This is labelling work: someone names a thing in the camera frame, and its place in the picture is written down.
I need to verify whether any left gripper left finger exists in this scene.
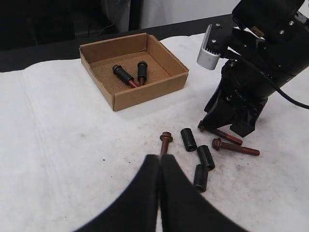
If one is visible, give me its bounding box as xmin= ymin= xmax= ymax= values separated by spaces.
xmin=74 ymin=154 xmax=161 ymax=232

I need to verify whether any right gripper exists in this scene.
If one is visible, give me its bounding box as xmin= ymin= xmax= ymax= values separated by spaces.
xmin=198 ymin=58 xmax=269 ymax=138

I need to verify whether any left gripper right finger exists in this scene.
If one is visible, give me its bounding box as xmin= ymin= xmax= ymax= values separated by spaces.
xmin=156 ymin=154 xmax=251 ymax=232

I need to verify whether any open cardboard box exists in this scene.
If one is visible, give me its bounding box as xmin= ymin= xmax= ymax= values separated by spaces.
xmin=79 ymin=32 xmax=190 ymax=112

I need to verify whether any copper flange bolt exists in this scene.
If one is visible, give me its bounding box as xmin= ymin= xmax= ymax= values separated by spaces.
xmin=197 ymin=120 xmax=243 ymax=146
xmin=137 ymin=61 xmax=147 ymax=87
xmin=159 ymin=131 xmax=174 ymax=156
xmin=211 ymin=137 xmax=261 ymax=157
xmin=112 ymin=64 xmax=140 ymax=89

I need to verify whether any black cylindrical sleeve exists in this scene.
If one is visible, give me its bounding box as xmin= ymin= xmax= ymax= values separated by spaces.
xmin=115 ymin=67 xmax=135 ymax=84
xmin=197 ymin=145 xmax=216 ymax=171
xmin=137 ymin=64 xmax=147 ymax=80
xmin=180 ymin=128 xmax=197 ymax=152
xmin=193 ymin=164 xmax=209 ymax=193

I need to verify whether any black cable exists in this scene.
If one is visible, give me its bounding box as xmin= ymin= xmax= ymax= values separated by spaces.
xmin=226 ymin=49 xmax=309 ymax=109

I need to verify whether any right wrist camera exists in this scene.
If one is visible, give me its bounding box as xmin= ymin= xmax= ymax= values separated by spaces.
xmin=196 ymin=24 xmax=224 ymax=72

